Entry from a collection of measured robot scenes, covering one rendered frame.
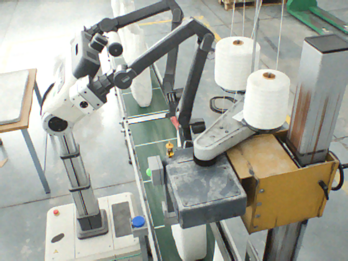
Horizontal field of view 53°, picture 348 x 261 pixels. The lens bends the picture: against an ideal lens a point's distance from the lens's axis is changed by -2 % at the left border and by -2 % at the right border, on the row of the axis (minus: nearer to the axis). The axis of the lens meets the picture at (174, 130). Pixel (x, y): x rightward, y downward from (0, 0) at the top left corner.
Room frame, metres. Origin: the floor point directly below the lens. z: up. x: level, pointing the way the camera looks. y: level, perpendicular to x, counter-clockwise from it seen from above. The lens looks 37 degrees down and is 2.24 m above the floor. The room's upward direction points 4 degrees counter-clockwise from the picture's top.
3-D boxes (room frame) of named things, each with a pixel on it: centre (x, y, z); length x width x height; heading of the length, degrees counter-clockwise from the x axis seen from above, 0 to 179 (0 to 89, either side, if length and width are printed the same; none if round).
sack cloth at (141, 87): (3.02, 0.29, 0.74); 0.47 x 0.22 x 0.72; 9
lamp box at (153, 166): (0.99, 0.08, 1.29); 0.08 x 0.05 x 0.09; 11
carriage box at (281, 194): (1.01, -0.41, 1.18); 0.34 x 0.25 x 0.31; 101
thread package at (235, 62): (1.22, -0.25, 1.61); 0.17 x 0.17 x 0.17
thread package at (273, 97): (0.96, -0.30, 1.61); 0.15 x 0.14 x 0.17; 11
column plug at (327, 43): (1.03, -0.51, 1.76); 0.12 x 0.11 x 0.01; 101
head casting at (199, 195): (0.91, -0.09, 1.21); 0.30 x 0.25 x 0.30; 11
